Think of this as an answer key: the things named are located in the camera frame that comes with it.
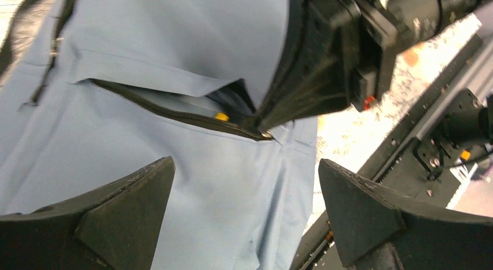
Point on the blue grey backpack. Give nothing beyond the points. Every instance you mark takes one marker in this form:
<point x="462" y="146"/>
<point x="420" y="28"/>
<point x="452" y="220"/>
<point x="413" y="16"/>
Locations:
<point x="237" y="202"/>

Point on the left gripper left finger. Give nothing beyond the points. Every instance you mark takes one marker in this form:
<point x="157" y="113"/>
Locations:
<point x="115" y="226"/>

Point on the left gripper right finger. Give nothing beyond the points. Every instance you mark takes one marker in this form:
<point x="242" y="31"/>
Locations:
<point x="375" y="227"/>

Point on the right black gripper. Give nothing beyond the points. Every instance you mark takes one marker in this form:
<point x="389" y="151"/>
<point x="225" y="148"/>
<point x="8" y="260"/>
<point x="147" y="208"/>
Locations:
<point x="322" y="52"/>

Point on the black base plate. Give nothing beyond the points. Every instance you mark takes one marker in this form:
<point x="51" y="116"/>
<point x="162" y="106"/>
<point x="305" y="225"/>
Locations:
<point x="434" y="150"/>

